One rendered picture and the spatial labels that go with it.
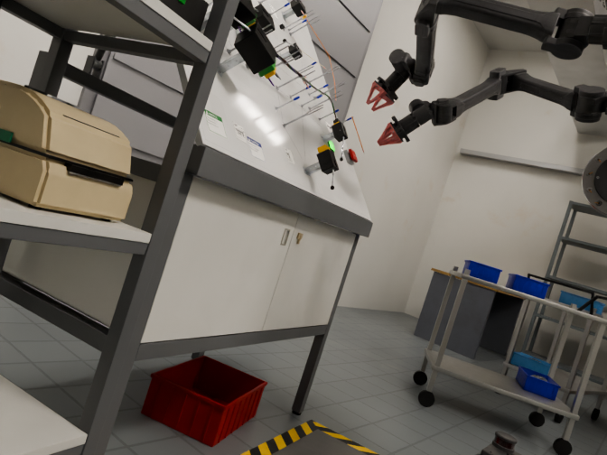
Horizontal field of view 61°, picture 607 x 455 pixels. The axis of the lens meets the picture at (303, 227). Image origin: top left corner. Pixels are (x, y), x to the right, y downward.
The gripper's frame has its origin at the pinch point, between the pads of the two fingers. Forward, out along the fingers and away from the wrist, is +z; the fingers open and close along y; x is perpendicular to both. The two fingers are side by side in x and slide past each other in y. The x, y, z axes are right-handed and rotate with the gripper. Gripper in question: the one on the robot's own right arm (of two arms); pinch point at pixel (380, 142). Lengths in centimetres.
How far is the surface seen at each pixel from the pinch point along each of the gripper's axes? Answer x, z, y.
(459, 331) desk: -5, 55, -386
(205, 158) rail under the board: 30, 28, 79
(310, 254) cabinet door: 24.9, 39.8, 2.7
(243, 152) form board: 21, 25, 63
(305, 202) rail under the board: 21.5, 26.3, 27.6
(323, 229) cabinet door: 17.7, 32.5, -0.5
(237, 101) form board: 5, 22, 62
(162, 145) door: -135, 129, -68
